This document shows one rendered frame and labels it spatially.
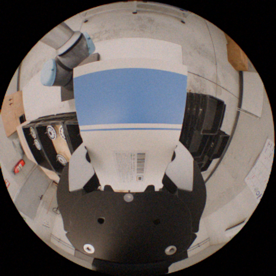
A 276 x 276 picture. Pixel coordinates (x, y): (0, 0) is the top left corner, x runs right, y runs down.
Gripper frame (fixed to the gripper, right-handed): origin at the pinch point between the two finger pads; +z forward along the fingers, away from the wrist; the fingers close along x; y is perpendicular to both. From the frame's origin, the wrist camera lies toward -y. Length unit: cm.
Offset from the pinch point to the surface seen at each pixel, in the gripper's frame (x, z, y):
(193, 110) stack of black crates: 66, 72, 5
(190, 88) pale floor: 86, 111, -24
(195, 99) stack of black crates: 67, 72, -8
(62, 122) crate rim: -30.3, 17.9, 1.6
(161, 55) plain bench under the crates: 17, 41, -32
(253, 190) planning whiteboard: 264, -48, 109
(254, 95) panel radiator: 255, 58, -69
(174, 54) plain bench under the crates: 25, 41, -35
